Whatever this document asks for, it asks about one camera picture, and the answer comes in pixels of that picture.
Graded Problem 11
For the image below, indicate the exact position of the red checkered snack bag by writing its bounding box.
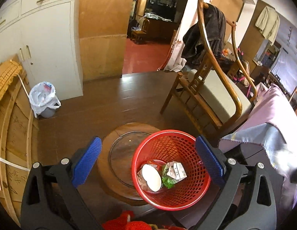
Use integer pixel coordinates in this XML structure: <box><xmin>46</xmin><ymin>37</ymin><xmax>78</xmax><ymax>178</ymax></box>
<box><xmin>137</xmin><ymin>168</ymin><xmax>153</xmax><ymax>192</ymax></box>

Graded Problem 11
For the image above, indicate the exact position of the green tissue pack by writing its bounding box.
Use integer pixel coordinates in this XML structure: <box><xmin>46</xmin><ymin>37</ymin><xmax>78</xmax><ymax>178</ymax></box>
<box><xmin>161</xmin><ymin>176</ymin><xmax>177</xmax><ymax>189</ymax></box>

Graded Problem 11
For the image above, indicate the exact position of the white wardrobe cabinet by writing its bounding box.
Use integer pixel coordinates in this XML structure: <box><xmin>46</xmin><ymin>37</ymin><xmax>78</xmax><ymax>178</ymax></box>
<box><xmin>0</xmin><ymin>0</ymin><xmax>83</xmax><ymax>100</ymax></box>

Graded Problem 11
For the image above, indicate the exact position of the round wooden stool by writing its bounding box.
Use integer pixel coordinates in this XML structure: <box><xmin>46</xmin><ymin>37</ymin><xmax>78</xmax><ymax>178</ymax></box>
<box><xmin>96</xmin><ymin>122</ymin><xmax>159</xmax><ymax>206</ymax></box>

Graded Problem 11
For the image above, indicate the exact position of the beige hanging jacket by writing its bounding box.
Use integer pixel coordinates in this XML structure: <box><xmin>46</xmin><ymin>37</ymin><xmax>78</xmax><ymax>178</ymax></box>
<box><xmin>255</xmin><ymin>6</ymin><xmax>281</xmax><ymax>45</ymax></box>

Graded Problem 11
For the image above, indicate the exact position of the dark jacket on chair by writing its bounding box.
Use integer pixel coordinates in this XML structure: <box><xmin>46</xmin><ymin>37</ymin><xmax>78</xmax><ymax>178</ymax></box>
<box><xmin>181</xmin><ymin>3</ymin><xmax>227</xmax><ymax>66</ymax></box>

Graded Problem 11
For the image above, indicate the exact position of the wooden armchair with cushion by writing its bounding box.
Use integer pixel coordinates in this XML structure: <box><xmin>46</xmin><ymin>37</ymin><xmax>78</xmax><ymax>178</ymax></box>
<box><xmin>160</xmin><ymin>0</ymin><xmax>254</xmax><ymax>140</ymax></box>

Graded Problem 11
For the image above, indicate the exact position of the purple printed bedsheet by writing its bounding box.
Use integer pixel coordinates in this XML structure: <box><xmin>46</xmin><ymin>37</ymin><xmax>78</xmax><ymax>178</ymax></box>
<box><xmin>218</xmin><ymin>84</ymin><xmax>297</xmax><ymax>209</ymax></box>

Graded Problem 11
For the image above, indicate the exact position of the red plastic mesh basket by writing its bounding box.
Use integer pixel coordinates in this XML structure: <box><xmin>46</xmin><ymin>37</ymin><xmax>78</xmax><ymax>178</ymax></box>
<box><xmin>131</xmin><ymin>130</ymin><xmax>211</xmax><ymax>211</ymax></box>

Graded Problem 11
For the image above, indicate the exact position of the white paper cup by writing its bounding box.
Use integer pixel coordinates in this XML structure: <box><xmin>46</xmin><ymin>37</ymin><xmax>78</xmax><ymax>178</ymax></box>
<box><xmin>141</xmin><ymin>164</ymin><xmax>162</xmax><ymax>192</ymax></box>

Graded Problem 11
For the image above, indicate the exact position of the bin with white bag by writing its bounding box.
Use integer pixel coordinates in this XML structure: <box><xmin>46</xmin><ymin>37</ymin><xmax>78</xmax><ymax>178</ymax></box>
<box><xmin>29</xmin><ymin>81</ymin><xmax>61</xmax><ymax>118</ymax></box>

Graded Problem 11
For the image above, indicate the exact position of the white green medicine box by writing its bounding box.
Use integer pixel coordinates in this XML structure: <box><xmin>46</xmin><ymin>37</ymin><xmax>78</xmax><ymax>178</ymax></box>
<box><xmin>162</xmin><ymin>161</ymin><xmax>187</xmax><ymax>182</ymax></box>

